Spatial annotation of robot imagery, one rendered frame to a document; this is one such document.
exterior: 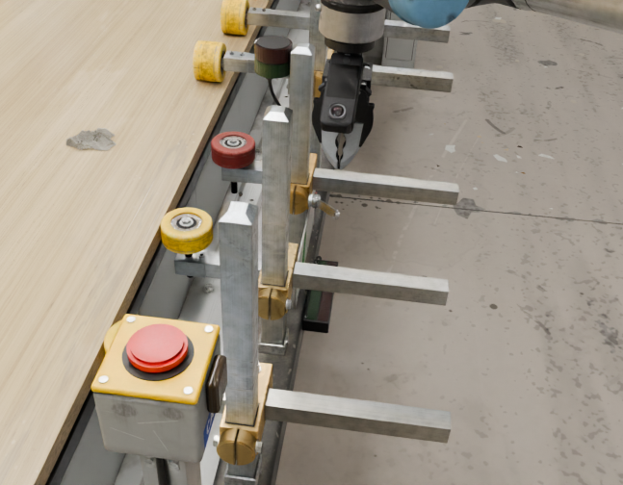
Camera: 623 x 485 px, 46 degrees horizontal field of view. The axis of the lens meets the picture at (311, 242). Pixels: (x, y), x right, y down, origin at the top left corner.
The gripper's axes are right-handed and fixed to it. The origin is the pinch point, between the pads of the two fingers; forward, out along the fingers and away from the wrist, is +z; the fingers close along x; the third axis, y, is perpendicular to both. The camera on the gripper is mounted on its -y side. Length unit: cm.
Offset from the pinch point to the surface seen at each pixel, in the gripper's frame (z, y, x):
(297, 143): 3.9, 11.2, 8.0
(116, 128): 8.9, 18.3, 42.7
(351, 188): 14.5, 15.5, -1.9
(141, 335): -24, -63, 9
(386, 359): 99, 54, -16
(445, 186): 12.9, 17.0, -18.7
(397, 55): 87, 242, -11
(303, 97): -4.9, 11.2, 7.2
